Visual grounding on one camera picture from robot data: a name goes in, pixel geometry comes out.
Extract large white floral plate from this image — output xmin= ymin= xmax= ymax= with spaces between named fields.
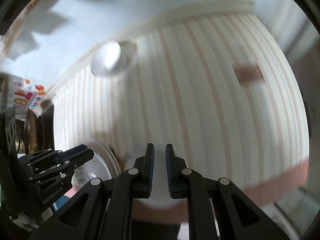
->
xmin=72 ymin=138 xmax=120 ymax=193

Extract colourful wall stickers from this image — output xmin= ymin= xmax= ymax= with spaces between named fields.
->
xmin=11 ymin=79 xmax=47 ymax=113

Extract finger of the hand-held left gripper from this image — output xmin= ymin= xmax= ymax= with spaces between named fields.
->
xmin=28 ymin=155 xmax=94 ymax=185
xmin=25 ymin=144 xmax=95 ymax=167

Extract white bowl with red flowers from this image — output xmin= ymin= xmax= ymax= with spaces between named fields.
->
xmin=130 ymin=150 xmax=190 ymax=210

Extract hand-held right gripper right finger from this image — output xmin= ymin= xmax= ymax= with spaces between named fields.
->
xmin=165 ymin=144 xmax=290 ymax=240

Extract striped cat-print cloth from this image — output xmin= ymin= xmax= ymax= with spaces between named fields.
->
xmin=51 ymin=11 xmax=310 ymax=209

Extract plain white bowl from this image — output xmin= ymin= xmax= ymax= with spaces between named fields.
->
xmin=90 ymin=40 xmax=137 ymax=78

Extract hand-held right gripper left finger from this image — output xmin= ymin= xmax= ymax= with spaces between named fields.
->
xmin=29 ymin=143 xmax=155 ymax=240

